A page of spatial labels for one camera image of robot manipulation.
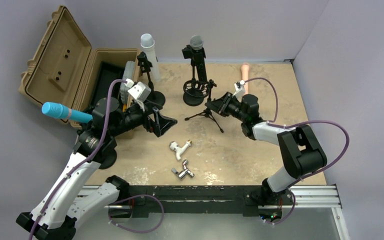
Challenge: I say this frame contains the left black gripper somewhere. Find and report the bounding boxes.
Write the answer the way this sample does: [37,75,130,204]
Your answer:
[109,98,177,138]

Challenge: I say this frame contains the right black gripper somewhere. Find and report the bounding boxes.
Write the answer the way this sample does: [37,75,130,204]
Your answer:
[206,92,247,123]

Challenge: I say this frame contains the black tripod shock-mount stand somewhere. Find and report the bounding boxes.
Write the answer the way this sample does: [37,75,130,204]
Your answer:
[183,77,224,133]

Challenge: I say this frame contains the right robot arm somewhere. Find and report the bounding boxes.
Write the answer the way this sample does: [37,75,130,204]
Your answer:
[205,92,328,206]

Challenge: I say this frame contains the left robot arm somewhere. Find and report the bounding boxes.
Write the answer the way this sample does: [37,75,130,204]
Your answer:
[16,97,177,240]

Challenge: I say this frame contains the pink microphone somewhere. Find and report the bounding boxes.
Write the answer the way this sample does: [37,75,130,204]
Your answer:
[240,62,250,95]

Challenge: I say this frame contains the black microphone silver grille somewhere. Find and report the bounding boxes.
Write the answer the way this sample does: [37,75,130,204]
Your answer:
[189,35,208,83]

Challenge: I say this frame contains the white microphone grey head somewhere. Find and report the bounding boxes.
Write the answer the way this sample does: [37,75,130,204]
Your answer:
[140,33,161,82]

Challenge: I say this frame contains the blue microphone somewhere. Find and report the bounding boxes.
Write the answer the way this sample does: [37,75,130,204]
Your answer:
[41,102,93,124]

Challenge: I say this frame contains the white plastic tap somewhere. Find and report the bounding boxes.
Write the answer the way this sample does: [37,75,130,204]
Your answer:
[169,139,192,161]

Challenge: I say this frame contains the grey device in case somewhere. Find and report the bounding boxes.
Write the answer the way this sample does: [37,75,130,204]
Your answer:
[119,61,136,105]

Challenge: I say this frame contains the chrome metal faucet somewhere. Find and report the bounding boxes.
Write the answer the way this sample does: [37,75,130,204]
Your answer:
[171,159,195,180]

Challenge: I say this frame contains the tan plastic hard case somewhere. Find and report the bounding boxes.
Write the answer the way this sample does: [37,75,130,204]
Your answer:
[18,5,141,111]

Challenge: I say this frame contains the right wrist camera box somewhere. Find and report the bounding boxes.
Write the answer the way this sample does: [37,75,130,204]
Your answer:
[233,80,246,99]

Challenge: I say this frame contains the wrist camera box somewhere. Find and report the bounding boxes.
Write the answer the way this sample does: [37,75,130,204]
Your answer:
[233,80,246,99]
[127,81,152,102]

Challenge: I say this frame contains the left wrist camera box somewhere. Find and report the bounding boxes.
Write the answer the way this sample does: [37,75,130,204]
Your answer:
[127,81,152,102]

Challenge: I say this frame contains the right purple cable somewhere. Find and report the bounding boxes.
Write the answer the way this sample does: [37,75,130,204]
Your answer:
[243,77,350,190]

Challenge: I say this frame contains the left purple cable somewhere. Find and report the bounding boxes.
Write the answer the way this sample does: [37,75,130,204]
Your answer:
[27,78,135,240]

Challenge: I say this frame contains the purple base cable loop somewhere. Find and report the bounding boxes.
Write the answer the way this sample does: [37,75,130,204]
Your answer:
[107,193,165,234]

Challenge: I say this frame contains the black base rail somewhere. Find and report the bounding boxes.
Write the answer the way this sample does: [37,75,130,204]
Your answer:
[79,184,342,220]

